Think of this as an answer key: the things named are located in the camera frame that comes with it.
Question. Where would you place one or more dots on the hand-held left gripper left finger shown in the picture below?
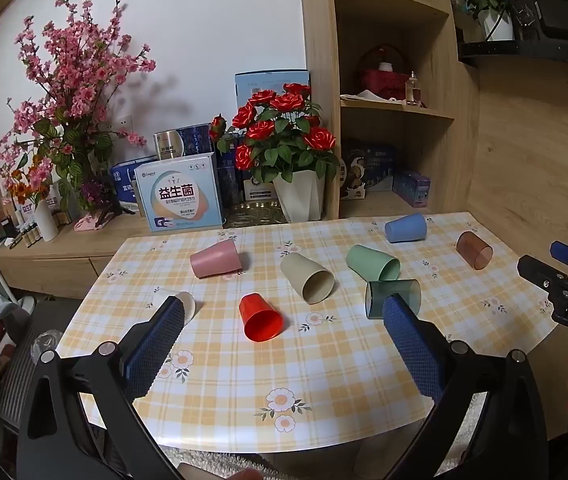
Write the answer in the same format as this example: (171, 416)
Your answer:
(156, 345)

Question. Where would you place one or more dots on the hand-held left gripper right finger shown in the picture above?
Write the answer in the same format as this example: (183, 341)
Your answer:
(411, 350)

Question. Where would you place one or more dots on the white cup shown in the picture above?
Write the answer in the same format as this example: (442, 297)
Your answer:
(186, 302)

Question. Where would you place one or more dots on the dark green clear cup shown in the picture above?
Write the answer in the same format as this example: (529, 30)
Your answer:
(376, 297)

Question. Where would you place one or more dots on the brown clear cup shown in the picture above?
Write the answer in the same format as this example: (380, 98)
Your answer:
(474, 250)

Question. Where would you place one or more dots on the light green cup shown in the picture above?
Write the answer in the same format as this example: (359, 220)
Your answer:
(374, 262)

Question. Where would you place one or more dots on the pink cup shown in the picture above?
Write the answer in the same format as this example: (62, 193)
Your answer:
(213, 258)

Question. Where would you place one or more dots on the red plastic cup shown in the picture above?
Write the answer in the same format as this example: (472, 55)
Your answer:
(261, 317)

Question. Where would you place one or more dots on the blue cup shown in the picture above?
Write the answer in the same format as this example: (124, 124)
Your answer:
(405, 227)

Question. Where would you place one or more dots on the beige cup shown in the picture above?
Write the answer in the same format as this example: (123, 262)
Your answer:
(309, 277)

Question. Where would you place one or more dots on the white shaggy rug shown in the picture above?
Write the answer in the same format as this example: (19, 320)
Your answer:
(469, 427)

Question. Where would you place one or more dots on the yellow plaid floral tablecloth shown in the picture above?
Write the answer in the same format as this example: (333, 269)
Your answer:
(314, 360)

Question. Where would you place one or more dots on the wooden low cabinet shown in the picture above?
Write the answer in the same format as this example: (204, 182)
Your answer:
(53, 262)

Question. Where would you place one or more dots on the pink plastic stand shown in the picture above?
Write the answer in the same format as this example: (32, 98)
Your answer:
(96, 220)

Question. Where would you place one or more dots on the small purple box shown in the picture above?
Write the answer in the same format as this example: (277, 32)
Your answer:
(412, 188)

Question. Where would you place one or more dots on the white and blue carton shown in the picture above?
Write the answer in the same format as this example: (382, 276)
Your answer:
(181, 195)

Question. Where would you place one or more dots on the wooden shelf unit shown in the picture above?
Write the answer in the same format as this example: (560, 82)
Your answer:
(444, 150)

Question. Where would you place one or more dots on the green gold patterned tray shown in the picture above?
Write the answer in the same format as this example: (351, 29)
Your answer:
(254, 215)

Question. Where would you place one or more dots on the white slim vase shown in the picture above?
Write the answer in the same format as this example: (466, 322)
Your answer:
(46, 220)

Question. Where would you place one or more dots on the row of small bottles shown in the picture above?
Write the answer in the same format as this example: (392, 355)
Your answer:
(26, 234)

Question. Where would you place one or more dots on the tall dark blue box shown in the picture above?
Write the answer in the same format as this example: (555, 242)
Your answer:
(228, 180)

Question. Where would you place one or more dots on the dark blue picture box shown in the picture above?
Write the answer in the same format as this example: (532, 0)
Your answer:
(370, 170)

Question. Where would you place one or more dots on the small white labelled box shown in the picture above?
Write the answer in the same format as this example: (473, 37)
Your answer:
(259, 191)

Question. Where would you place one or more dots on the white faceted flower pot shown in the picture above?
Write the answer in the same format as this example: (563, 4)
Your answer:
(300, 196)

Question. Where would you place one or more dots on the silver metal can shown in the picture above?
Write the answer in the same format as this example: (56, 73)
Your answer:
(168, 144)

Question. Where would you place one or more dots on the black shelf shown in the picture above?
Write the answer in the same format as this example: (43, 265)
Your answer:
(539, 47)

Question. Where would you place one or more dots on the dark blue patterned box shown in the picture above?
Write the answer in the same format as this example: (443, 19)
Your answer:
(197, 139)

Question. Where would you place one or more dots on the small glass bottle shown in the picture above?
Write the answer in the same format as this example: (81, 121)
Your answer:
(412, 89)

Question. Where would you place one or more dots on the red rose artificial plant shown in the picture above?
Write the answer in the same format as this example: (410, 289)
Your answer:
(279, 132)

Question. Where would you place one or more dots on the white cloth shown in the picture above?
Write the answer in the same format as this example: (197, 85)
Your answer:
(364, 95)

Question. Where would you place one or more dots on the red basket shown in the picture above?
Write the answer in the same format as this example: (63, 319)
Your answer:
(381, 77)

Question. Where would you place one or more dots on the pink blossom artificial plant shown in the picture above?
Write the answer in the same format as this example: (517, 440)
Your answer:
(76, 90)

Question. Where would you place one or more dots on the light blue flat box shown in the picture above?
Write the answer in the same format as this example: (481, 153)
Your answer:
(259, 84)

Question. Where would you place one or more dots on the white wall socket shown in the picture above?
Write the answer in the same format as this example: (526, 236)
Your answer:
(123, 123)

